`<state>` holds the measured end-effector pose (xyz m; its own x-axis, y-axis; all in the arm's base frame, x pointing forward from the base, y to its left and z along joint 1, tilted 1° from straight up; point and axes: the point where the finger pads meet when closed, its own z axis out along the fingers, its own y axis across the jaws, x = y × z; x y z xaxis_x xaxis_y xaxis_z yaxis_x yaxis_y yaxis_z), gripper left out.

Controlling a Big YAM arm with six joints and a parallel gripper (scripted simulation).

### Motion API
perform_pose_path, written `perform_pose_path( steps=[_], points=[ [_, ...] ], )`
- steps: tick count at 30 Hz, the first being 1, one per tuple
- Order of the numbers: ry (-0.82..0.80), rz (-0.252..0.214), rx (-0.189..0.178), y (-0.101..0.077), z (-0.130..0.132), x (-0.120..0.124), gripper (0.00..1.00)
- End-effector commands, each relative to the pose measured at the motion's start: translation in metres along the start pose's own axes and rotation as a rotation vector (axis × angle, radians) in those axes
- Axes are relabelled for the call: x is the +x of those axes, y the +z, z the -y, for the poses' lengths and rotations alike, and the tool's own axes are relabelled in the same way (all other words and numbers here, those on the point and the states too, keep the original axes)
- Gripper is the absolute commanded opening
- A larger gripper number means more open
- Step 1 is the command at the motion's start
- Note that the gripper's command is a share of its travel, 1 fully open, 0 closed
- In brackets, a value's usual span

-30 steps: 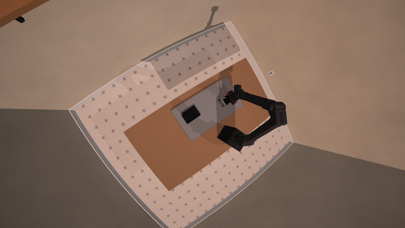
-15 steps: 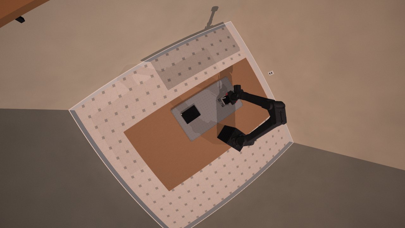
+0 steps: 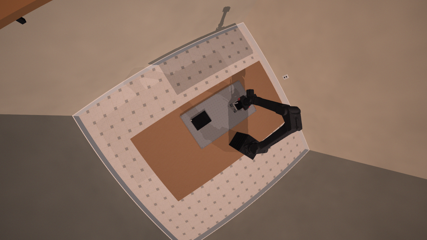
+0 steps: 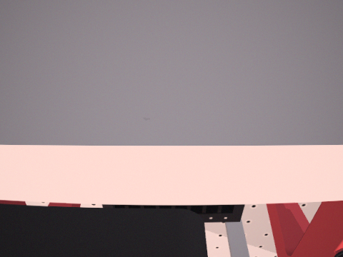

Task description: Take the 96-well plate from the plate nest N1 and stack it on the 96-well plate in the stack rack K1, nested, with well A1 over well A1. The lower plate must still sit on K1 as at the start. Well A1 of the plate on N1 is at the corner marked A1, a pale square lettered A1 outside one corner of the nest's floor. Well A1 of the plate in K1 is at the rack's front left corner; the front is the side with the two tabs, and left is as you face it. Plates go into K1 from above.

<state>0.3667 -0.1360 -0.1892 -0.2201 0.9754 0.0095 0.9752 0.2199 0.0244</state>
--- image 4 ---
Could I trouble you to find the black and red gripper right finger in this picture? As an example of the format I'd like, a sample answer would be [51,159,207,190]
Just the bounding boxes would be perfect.
[267,201,343,257]

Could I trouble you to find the black well plate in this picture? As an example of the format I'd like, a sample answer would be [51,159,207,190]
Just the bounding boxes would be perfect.
[102,204,245,223]

